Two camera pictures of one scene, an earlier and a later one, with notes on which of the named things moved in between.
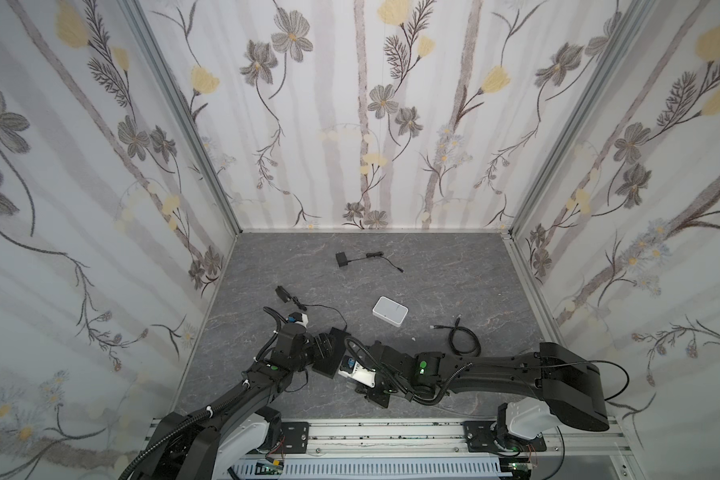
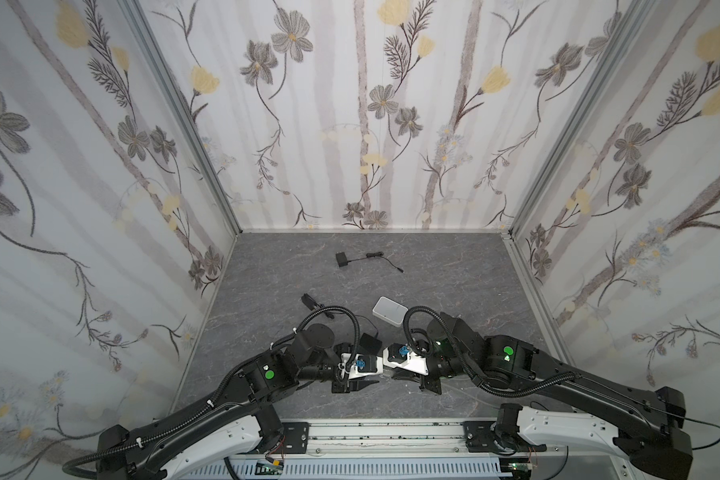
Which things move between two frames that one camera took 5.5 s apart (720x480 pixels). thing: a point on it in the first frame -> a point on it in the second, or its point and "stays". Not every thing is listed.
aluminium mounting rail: (410, 438) stays
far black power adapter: (342, 259) stays
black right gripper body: (348, 352) -> (428, 381)
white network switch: (390, 311) stays
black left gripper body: (288, 327) -> (342, 380)
